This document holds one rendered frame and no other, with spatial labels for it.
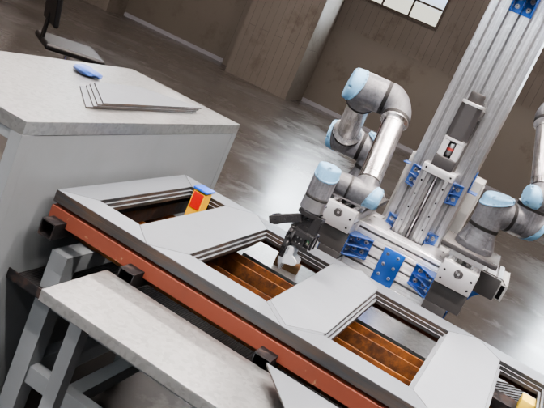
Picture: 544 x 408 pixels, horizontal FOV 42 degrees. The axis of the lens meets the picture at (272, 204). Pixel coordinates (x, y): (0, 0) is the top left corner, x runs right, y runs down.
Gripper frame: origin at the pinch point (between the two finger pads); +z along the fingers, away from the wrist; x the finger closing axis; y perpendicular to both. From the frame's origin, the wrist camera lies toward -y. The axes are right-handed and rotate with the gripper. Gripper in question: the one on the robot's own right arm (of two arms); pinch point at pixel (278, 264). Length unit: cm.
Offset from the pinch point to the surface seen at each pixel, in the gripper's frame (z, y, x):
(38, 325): 43, -50, -36
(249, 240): 2.5, -16.6, 13.3
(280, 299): 0.8, 11.1, -22.4
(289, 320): 0.8, 18.1, -31.7
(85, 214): 3, -48, -37
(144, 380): 86, -42, 36
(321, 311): 0.8, 21.3, -13.9
